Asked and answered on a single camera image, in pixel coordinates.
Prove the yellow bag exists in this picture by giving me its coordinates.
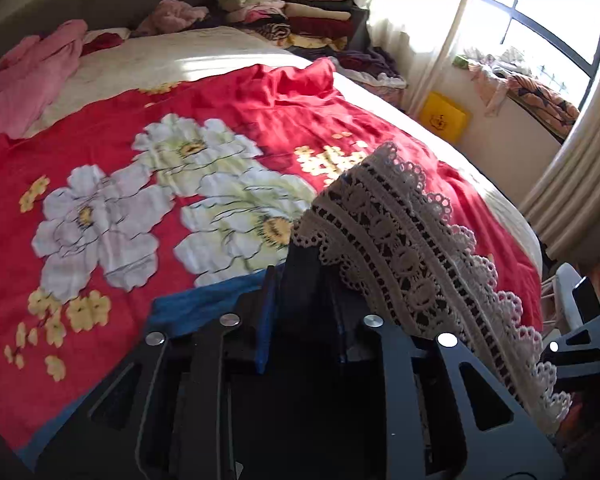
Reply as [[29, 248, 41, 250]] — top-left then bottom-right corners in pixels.
[[419, 91, 474, 144]]

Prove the pink fuzzy garment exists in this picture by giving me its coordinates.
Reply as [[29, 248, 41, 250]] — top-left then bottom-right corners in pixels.
[[132, 0, 212, 39]]

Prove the red floral blanket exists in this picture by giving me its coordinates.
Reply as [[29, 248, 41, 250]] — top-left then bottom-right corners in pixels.
[[0, 57, 545, 453]]

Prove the blue denim pants lace hem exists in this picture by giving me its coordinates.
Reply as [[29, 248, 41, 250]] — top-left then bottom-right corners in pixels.
[[149, 140, 573, 437]]

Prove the black framed window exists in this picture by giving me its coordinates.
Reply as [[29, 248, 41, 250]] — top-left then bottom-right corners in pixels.
[[472, 0, 600, 81]]

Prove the pale pink cloth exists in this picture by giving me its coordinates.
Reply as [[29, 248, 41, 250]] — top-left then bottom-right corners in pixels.
[[455, 47, 518, 117]]

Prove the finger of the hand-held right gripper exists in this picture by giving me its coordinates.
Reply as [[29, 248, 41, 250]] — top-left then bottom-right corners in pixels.
[[539, 314, 600, 377], [572, 277, 600, 327]]

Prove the dark red garment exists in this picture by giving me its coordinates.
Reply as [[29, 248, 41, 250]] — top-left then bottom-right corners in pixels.
[[82, 32, 127, 56]]

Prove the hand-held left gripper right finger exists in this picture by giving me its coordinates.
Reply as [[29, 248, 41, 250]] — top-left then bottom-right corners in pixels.
[[284, 247, 567, 480]]

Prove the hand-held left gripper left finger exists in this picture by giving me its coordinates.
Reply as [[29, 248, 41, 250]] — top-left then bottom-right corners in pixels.
[[36, 266, 281, 480]]

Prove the white chair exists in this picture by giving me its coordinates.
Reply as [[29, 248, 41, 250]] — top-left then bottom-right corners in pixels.
[[540, 263, 600, 333]]

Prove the cream curtain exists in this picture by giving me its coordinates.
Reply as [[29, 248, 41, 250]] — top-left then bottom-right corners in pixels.
[[352, 0, 486, 122], [519, 20, 600, 262]]

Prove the purple garment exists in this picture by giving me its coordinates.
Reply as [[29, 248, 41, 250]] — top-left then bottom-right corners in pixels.
[[300, 47, 409, 106]]

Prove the orange patterned cloth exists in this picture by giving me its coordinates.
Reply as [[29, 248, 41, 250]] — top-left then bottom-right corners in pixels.
[[505, 71, 581, 142]]

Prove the pink quilt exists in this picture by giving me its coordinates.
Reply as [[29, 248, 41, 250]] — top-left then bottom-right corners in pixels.
[[0, 19, 89, 167]]

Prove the pile of folded clothes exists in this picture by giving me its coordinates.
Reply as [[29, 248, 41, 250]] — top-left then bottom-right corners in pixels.
[[215, 0, 371, 54]]

